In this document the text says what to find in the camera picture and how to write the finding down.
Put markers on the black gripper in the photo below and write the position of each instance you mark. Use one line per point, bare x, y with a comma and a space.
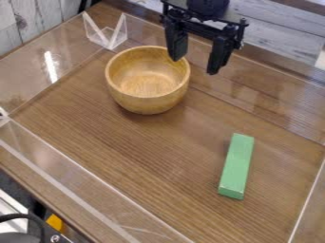
206, 18

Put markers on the black device with yellow label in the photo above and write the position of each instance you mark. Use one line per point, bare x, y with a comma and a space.
55, 227

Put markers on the clear acrylic front wall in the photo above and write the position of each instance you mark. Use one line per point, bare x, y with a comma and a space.
114, 177

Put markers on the green rectangular block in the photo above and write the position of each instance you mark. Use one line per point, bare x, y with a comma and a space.
235, 168

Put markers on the brown wooden bowl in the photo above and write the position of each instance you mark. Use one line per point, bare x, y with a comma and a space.
147, 83

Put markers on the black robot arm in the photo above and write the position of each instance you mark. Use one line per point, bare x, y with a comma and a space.
206, 19

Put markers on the clear acrylic corner bracket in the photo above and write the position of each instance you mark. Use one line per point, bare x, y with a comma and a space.
106, 37

